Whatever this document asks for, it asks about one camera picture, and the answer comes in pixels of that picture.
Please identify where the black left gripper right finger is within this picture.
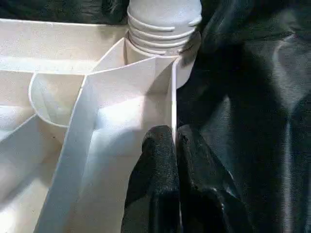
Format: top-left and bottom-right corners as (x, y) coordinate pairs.
(176, 124), (253, 233)

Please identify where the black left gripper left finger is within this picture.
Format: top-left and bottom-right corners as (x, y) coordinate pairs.
(121, 125), (181, 233)

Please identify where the white plastic table leg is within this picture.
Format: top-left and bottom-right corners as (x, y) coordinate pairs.
(126, 0), (204, 56)

